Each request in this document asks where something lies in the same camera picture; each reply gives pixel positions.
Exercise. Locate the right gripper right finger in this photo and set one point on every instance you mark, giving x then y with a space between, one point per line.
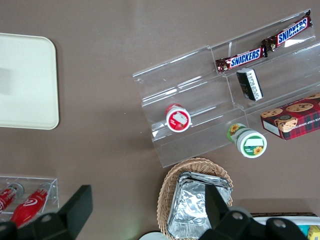
217 220

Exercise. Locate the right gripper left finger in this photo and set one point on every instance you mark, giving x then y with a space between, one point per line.
72 212

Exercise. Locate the light wicker oval basket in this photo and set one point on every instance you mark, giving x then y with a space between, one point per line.
172 175

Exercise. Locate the white rectangular snack tray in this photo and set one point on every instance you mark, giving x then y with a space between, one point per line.
307 221

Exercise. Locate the cream plastic tray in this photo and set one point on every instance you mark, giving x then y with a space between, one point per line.
25 105

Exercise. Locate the clear acrylic bottle rack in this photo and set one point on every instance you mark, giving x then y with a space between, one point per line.
53 197

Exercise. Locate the stacked aluminium foil containers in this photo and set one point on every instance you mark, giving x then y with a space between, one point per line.
190 205

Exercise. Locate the red cola bottle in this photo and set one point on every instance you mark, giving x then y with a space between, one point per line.
6 200
27 207

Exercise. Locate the green sunflower yogurt cup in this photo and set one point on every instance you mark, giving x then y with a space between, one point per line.
251 145

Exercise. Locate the teal snack pack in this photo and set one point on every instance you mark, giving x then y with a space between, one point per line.
303 233

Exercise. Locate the yellow snack pack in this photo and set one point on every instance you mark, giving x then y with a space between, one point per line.
315 233

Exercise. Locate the red strawberry yogurt cup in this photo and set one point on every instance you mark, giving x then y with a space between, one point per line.
178 120

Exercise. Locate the red tartan cookie box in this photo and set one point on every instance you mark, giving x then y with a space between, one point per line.
297 117

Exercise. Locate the clear acrylic step shelf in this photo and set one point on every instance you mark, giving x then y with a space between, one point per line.
200 82

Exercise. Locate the black and white small box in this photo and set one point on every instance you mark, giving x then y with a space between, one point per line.
250 85

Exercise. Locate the Snickers chocolate bar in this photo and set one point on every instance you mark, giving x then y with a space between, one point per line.
243 59
291 31

